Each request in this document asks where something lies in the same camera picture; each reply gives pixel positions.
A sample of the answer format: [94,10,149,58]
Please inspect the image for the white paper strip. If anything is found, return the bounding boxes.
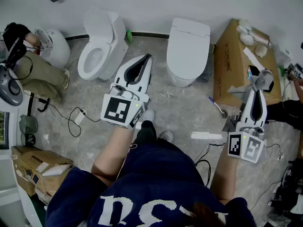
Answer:
[243,46,266,70]

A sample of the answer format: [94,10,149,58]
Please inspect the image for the white round pad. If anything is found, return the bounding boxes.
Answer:
[239,33,255,46]

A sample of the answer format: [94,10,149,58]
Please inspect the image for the white ceramic fixture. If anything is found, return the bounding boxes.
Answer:
[11,159,47,227]

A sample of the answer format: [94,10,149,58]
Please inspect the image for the person's left forearm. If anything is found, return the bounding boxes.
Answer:
[91,123,136,187]

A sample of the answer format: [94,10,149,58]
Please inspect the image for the grey perforated mat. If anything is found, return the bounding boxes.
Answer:
[196,53,215,83]

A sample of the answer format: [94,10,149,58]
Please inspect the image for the grey oval device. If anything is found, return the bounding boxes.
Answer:
[0,64,25,107]

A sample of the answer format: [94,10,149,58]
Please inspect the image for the black floor stand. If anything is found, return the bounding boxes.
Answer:
[27,92,51,117]

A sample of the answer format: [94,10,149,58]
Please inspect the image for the black power cable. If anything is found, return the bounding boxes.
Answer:
[48,102,102,138]

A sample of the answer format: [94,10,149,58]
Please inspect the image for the person's white shoe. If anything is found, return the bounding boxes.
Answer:
[141,109,156,122]
[159,131,173,143]

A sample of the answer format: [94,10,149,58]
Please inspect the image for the pink and white package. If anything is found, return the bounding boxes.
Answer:
[248,29,272,47]

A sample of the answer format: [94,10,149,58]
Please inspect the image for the white open toilet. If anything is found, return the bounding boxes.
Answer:
[77,7,129,81]

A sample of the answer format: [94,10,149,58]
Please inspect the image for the white power strip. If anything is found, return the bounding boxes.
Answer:
[74,107,87,125]

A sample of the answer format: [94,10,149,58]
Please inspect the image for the clear plastic bag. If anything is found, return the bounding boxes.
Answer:
[272,44,294,68]

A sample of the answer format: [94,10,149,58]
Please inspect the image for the large cardboard box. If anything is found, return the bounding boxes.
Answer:
[213,18,282,107]

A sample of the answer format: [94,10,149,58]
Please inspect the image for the person's black trousers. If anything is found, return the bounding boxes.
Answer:
[132,121,158,148]

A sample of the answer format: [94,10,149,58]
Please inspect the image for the green mesh basket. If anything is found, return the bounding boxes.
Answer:
[18,114,38,134]

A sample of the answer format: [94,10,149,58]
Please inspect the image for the white paper sheet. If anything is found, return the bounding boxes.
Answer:
[191,131,224,140]

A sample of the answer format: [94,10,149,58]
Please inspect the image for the person's right forearm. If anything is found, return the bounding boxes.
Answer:
[209,148,240,201]

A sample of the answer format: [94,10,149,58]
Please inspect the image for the white rounded toilet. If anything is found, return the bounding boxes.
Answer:
[35,27,71,70]

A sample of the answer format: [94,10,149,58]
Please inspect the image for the white fluffy ball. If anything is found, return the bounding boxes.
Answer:
[255,44,268,58]

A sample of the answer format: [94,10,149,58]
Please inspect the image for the white closed toilet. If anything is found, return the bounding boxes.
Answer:
[166,17,211,88]

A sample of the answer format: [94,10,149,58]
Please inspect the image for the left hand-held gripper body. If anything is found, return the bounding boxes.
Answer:
[100,79,151,130]

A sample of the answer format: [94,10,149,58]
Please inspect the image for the blue-handled brush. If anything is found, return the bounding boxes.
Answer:
[206,95,228,117]

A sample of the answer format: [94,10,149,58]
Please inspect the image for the grey plastic holder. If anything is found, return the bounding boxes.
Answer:
[222,114,242,133]

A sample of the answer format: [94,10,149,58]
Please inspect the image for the white fluffy cloth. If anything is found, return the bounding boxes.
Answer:
[238,19,253,32]

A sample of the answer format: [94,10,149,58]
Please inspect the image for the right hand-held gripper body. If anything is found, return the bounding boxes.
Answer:
[227,121,267,164]

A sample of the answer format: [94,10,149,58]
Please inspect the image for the black mesh basket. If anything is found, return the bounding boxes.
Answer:
[20,133,36,147]

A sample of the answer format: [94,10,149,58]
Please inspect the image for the black cloth bag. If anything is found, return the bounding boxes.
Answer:
[248,65,275,93]

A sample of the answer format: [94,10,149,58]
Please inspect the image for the person's navy printed shirt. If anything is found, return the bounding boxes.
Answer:
[45,142,258,227]

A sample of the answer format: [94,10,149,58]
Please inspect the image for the small cardboard box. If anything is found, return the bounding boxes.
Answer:
[11,145,74,198]

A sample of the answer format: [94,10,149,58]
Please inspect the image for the grey wiping cloth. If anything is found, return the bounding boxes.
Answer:
[250,70,275,92]

